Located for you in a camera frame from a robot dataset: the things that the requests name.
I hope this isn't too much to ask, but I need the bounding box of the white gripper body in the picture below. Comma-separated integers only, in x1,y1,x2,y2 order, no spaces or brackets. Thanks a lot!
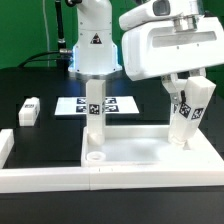
122,17,224,81

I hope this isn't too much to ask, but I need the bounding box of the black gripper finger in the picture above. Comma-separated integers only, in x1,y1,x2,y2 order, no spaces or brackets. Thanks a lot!
161,73,186,105
189,68,206,78

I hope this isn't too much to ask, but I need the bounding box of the white desk top tray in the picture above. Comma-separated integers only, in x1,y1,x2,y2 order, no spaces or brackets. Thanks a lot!
81,125,222,167

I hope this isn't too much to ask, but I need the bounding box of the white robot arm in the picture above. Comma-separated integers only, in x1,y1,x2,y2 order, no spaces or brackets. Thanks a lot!
65,0,224,81

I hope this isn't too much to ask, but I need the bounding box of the white L-shaped corner fence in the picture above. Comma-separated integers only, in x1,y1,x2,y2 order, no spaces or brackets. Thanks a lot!
0,129,224,193

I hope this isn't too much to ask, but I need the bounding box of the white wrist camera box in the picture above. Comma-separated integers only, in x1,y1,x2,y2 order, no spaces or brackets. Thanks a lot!
119,0,202,31

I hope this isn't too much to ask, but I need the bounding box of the white marker base plate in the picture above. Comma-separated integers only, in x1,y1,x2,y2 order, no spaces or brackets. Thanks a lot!
55,96,139,116

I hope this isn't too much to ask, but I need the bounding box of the black cable bundle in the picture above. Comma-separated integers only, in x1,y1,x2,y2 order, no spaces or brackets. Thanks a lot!
18,0,74,68

